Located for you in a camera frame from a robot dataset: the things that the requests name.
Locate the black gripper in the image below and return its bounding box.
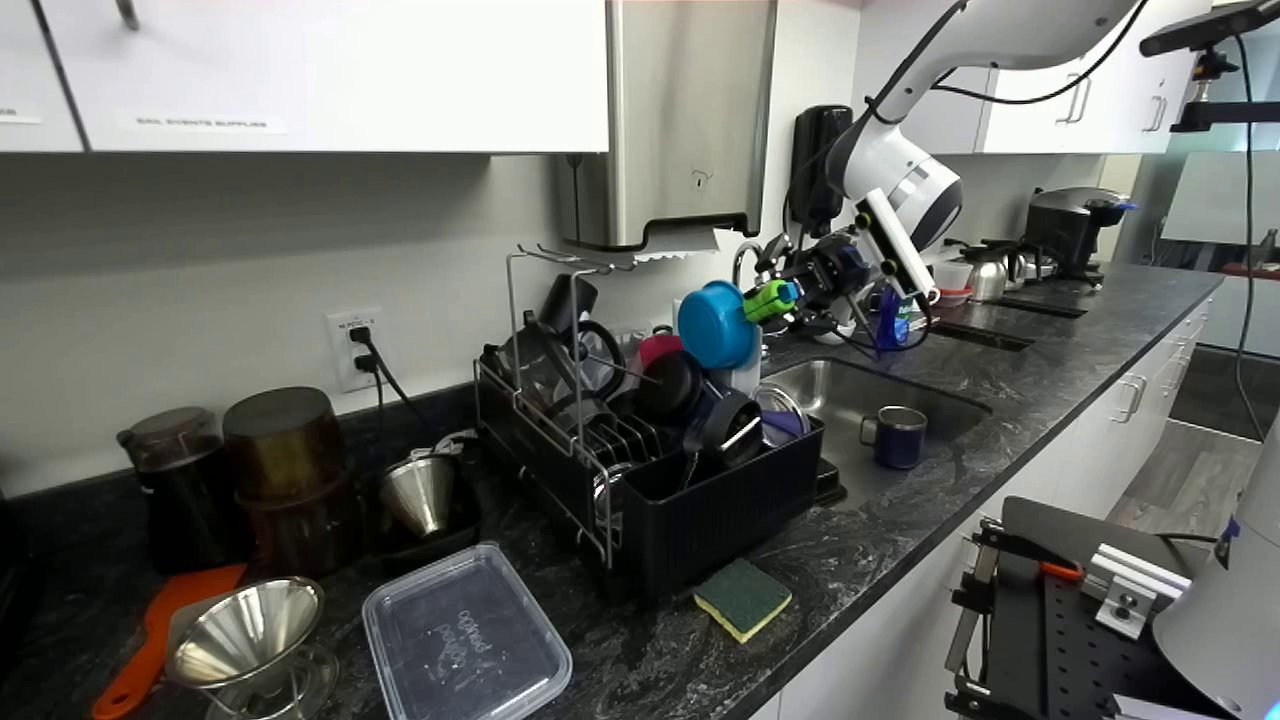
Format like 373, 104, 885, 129
763, 232, 888, 342

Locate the blue pan with green handle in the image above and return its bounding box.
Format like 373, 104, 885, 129
678, 275, 808, 375

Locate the black dish drying rack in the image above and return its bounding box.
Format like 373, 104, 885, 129
473, 239, 834, 596

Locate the blue bottle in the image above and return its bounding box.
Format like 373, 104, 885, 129
874, 285, 925, 354

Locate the clear drinking glass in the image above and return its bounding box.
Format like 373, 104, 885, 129
757, 380, 811, 453

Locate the dark blue plate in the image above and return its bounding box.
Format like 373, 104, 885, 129
682, 382, 774, 473

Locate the red bowl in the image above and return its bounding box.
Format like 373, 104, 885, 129
634, 332, 690, 375

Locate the black bowl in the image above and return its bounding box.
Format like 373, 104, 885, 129
620, 346, 713, 433

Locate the dark blue steel-rimmed mug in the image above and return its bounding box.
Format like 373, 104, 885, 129
855, 399, 933, 474

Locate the black counter mat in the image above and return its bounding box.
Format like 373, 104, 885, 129
925, 315, 1036, 354
993, 292, 1094, 323

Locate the stainless steel sink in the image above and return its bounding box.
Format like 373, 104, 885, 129
763, 354, 993, 453

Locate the round dark lid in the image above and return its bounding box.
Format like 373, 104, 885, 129
572, 315, 634, 399

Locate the stainless paper towel dispenser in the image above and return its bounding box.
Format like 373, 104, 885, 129
558, 0, 782, 253

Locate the black hanging cup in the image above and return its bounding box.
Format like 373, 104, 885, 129
538, 271, 602, 340

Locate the black coffee machine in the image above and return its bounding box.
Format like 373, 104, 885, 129
1016, 183, 1136, 286

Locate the green and yellow sponge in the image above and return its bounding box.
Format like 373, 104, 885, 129
690, 554, 797, 649

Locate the white base cabinet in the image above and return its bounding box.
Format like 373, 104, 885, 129
751, 294, 1226, 720

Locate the black clamp with orange tip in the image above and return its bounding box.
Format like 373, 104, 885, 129
969, 517, 1087, 590

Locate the steel cup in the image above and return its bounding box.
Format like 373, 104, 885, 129
375, 426, 480, 538

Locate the aluminium extrusion bar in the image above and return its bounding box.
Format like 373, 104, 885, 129
1080, 534, 1195, 642

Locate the dark floor mat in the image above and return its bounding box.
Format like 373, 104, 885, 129
1168, 342, 1280, 444

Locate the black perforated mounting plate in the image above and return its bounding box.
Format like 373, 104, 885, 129
983, 575, 1153, 720

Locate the clear plastic container lid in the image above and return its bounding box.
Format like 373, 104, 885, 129
358, 534, 578, 720

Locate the brown stacked canister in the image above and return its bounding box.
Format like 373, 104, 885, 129
221, 380, 360, 580

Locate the dark glass jar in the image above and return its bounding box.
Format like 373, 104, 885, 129
115, 399, 245, 575

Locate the large steel funnel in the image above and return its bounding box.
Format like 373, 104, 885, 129
168, 573, 334, 720

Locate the orange spatula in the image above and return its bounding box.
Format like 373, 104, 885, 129
87, 558, 252, 720

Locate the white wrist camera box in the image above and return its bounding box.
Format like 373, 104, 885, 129
859, 187, 946, 311

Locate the white cabinet with bar handles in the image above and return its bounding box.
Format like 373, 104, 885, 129
854, 0, 1206, 159

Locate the black plug with cable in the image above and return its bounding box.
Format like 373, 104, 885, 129
349, 318, 437, 436

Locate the white wall power outlet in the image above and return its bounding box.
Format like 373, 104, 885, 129
325, 304, 391, 394

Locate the black overhead camera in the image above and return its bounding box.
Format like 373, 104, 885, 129
1136, 0, 1280, 136

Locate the white labelled wall cabinet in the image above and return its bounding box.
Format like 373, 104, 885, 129
0, 0, 615, 156

